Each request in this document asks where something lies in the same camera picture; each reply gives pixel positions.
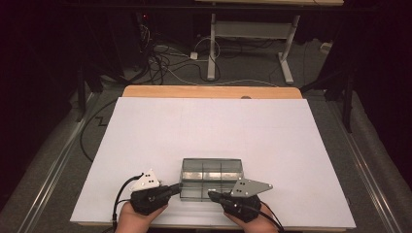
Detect small white box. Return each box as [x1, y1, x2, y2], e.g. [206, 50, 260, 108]
[320, 41, 334, 55]

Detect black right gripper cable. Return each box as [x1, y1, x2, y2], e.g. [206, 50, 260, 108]
[226, 199, 286, 233]

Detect black metal stand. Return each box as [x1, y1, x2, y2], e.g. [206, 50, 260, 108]
[300, 62, 355, 134]
[75, 62, 105, 123]

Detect white metal table frame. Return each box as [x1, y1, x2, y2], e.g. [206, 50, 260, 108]
[193, 0, 345, 85]

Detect tangle of black floor cables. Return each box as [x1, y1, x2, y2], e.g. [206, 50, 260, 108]
[137, 13, 224, 85]

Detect person's right hand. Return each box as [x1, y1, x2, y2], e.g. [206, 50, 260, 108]
[223, 204, 280, 233]

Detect white floor cable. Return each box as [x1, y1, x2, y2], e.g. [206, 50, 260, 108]
[154, 44, 280, 88]

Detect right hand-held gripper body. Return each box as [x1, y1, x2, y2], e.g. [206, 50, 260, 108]
[223, 178, 274, 224]

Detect person's left hand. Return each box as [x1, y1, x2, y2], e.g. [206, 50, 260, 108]
[115, 201, 169, 233]

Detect metal floor rail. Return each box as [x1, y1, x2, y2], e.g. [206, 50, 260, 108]
[16, 92, 98, 233]
[326, 100, 405, 233]

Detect transparent grey compartment box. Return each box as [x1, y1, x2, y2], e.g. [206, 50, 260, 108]
[179, 157, 245, 202]

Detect thin black floor cable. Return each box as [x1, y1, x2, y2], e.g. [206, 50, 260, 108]
[79, 98, 119, 163]

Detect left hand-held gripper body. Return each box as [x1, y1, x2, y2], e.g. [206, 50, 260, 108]
[129, 168, 173, 216]

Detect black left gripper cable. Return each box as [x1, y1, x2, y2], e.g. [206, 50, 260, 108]
[111, 173, 145, 233]

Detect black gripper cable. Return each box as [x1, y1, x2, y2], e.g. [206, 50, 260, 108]
[111, 173, 145, 233]
[226, 199, 286, 233]

